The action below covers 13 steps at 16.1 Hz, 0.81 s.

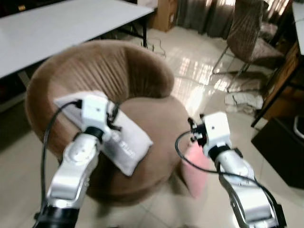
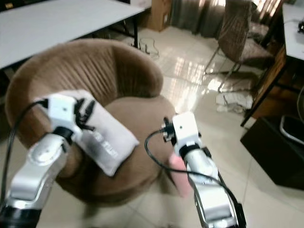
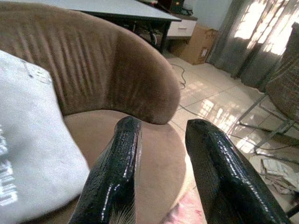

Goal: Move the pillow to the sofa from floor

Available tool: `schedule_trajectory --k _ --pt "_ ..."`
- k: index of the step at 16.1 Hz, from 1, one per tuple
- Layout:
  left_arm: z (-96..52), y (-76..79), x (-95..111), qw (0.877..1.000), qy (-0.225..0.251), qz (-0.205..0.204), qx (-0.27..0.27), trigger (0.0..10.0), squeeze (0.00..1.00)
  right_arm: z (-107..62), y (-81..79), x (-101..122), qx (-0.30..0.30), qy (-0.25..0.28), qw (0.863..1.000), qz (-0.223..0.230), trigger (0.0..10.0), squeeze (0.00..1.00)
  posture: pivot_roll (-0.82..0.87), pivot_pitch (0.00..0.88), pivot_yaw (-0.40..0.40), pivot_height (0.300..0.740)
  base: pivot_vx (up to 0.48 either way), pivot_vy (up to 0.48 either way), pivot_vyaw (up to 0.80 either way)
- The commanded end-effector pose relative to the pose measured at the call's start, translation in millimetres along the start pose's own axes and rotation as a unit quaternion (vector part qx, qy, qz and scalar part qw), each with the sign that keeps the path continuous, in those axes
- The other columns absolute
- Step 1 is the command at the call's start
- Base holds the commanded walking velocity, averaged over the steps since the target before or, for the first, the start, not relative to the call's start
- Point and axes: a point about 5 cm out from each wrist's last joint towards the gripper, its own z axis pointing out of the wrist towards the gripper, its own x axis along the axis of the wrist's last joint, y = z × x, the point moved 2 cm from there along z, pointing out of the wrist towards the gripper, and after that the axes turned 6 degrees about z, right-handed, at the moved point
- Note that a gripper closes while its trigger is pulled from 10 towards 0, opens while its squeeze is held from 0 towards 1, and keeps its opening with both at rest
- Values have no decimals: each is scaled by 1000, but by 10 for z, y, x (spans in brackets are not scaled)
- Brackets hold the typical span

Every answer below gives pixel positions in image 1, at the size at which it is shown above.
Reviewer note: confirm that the white rectangular pillow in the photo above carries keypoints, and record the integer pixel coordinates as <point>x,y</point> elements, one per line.
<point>130,142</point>

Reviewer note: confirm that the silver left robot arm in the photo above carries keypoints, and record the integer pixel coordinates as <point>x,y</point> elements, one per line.
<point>71,171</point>

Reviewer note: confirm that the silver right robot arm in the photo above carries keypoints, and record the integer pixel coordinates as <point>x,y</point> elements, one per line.
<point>249,194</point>

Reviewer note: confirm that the brown round fabric sofa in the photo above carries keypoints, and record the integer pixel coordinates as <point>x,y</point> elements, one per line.
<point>142,118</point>

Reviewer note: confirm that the pink soft pillow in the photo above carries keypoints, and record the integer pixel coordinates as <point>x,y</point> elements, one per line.
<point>197,171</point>

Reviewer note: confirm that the white crumpled cloth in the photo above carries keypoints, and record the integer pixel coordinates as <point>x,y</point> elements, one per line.
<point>243,100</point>

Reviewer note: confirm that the black low box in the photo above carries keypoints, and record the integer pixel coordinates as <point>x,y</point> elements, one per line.
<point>280,152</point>

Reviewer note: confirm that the brown wooden desk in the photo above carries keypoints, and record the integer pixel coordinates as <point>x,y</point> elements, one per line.
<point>285,80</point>

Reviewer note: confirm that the large white table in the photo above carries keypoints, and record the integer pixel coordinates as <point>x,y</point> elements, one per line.
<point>57,28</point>

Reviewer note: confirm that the brown woven metal-leg chair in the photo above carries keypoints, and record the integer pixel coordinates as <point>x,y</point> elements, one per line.
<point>247,33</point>

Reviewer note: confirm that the brown cardboard box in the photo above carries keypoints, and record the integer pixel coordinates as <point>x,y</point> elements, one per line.
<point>165,14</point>

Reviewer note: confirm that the grey curtain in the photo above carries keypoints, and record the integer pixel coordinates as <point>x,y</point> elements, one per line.
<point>204,14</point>

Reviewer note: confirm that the small white table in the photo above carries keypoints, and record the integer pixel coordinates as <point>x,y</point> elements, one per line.
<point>299,28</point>

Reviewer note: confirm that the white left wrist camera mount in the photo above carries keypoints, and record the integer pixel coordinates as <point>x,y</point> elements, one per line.
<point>94,111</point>

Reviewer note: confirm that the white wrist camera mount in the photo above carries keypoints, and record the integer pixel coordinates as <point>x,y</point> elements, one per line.
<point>216,130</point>
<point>94,111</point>

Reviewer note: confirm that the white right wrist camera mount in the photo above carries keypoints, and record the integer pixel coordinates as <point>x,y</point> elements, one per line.
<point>216,130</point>

